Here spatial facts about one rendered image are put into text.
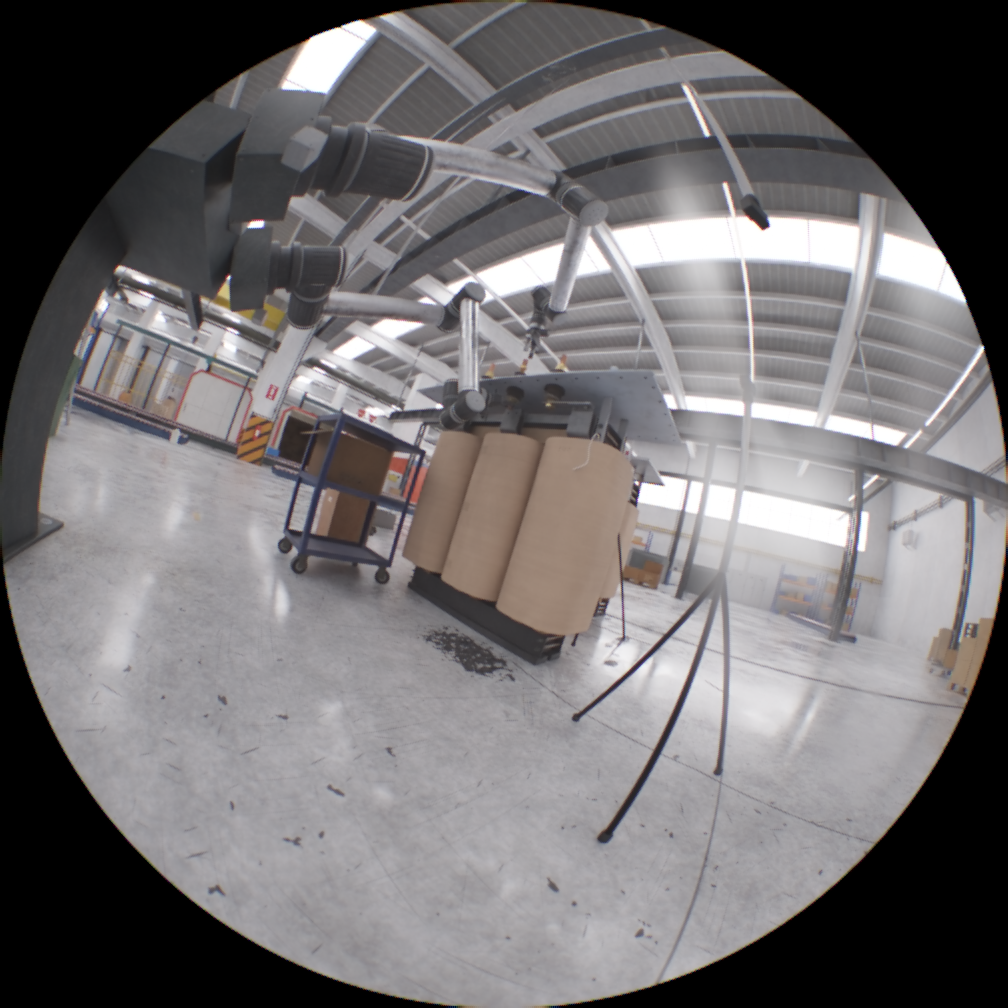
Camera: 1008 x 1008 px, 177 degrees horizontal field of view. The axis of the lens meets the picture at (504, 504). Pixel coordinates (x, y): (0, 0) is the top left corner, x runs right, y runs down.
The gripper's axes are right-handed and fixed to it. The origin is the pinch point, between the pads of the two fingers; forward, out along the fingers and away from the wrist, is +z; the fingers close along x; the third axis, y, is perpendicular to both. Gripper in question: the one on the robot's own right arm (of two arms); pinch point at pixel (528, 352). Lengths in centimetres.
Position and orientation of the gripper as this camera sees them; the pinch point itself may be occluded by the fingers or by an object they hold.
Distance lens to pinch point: 202.7
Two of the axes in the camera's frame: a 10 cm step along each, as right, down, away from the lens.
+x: -3.7, -1.7, -9.1
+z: -2.9, 9.5, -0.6
